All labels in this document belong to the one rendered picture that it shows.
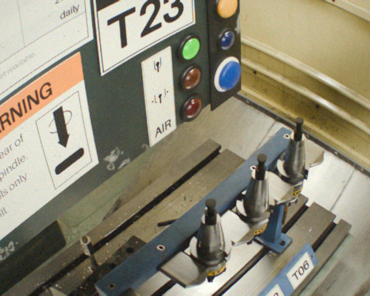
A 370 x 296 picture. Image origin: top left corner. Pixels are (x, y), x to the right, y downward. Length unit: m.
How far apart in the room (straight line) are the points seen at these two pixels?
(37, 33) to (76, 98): 0.07
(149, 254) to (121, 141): 0.38
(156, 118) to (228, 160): 0.93
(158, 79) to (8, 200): 0.16
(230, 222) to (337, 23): 0.64
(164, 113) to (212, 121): 1.17
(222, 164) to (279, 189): 0.50
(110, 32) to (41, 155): 0.10
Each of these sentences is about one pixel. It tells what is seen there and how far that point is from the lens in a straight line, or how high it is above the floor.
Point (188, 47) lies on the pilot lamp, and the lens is 0.41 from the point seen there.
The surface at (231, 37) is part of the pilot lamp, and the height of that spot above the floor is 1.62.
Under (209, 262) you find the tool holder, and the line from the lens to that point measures 0.76.
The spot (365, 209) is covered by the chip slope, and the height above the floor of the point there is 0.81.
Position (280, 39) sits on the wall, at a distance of 1.39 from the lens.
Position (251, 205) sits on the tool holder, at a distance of 0.80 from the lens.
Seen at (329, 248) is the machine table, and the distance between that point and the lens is 1.19.
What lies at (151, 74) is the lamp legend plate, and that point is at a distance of 0.40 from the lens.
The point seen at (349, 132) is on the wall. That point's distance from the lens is 1.40.
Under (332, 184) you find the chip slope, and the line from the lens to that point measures 1.44.
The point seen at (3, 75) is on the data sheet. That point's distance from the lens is 0.31.
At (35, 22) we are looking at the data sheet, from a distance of 0.30.
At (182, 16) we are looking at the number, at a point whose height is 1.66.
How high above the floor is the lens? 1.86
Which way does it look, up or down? 44 degrees down
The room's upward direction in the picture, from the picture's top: 3 degrees counter-clockwise
